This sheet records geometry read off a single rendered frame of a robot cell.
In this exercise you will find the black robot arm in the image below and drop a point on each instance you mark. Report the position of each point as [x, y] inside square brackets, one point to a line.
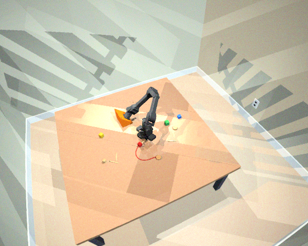
[151, 115]

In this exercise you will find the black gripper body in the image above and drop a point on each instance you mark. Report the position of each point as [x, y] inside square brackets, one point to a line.
[150, 137]

